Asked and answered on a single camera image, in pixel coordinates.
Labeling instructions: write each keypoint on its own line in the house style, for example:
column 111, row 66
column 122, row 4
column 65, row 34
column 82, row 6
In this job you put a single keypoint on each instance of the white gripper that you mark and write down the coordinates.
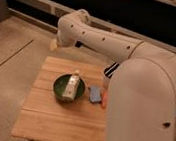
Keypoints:
column 53, row 45

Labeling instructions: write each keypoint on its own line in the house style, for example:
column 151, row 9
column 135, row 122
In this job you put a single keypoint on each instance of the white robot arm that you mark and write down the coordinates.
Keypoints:
column 142, row 92

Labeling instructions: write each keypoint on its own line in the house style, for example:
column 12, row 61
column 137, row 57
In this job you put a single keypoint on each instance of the green bowl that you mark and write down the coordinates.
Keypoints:
column 60, row 84

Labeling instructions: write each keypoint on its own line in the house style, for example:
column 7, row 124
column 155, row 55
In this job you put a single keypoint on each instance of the white bottle in bowl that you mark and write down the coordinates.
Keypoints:
column 72, row 85

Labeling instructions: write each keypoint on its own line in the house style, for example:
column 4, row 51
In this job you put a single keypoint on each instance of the blue sponge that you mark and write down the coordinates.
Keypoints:
column 95, row 94

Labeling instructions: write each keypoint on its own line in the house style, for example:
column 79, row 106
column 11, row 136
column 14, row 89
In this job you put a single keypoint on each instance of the orange carrot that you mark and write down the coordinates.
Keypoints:
column 104, row 99

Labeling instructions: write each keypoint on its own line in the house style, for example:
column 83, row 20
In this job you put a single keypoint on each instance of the wooden table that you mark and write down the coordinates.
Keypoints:
column 44, row 118

